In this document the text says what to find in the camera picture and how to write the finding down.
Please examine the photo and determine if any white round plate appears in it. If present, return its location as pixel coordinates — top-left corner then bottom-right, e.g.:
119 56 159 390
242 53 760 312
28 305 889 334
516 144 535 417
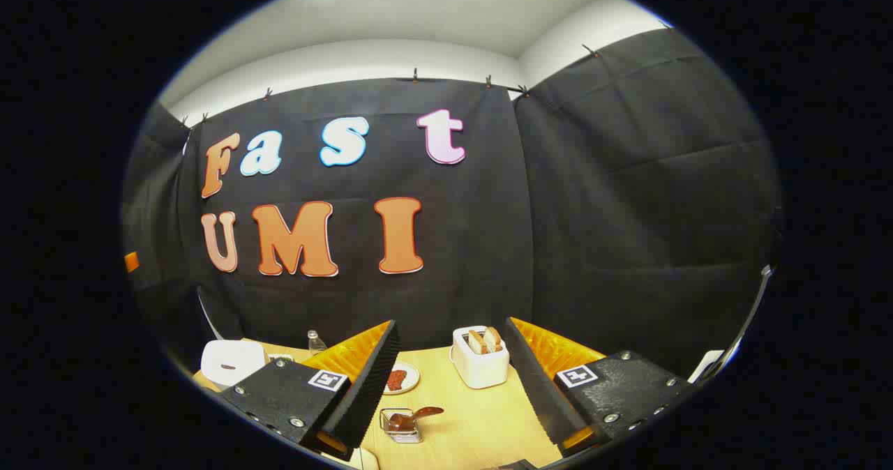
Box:
382 362 421 395

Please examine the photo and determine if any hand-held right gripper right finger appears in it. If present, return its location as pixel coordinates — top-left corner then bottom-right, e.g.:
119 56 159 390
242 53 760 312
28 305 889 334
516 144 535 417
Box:
504 317 698 457

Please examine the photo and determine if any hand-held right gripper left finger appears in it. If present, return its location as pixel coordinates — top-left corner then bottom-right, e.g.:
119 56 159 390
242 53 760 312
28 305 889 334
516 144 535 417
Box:
218 320 402 462

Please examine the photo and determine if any white panel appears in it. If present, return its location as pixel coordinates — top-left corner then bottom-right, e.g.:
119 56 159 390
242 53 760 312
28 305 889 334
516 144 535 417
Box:
687 349 726 385

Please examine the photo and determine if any row of black cloth clips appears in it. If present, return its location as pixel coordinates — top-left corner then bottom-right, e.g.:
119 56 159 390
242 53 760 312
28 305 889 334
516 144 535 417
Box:
180 43 601 126

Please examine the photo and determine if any wire chopstick holder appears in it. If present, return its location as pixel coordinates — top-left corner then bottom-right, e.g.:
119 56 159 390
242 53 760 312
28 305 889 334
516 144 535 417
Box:
380 408 424 444

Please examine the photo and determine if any grey metal bar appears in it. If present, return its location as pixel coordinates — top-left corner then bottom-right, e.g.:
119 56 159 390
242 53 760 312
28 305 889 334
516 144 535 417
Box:
698 264 774 387

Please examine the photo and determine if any white rice cooker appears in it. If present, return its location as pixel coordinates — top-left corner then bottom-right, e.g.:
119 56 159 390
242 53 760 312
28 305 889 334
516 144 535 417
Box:
201 340 269 391

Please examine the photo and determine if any black backdrop cloth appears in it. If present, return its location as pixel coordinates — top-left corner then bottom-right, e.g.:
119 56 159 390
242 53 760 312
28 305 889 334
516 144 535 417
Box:
120 27 782 387

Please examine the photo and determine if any white toaster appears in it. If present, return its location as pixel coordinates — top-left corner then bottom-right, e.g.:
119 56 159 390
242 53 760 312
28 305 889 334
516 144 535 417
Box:
450 326 511 390

